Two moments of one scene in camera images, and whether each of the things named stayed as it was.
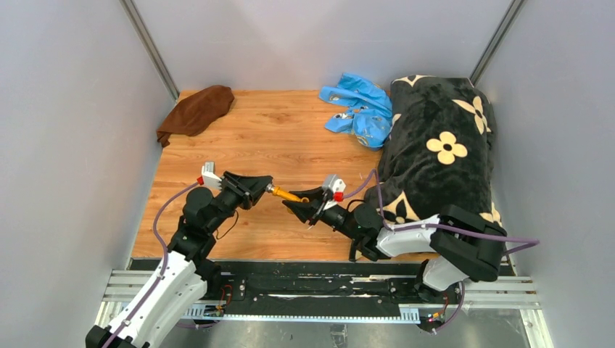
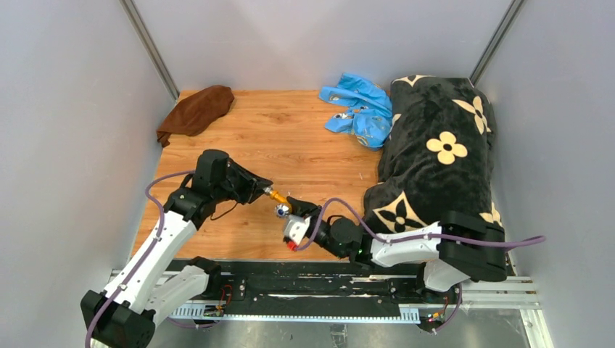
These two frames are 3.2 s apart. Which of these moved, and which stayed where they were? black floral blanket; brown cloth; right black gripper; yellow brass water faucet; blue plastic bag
Moved: yellow brass water faucet; right black gripper
Stayed: blue plastic bag; brown cloth; black floral blanket
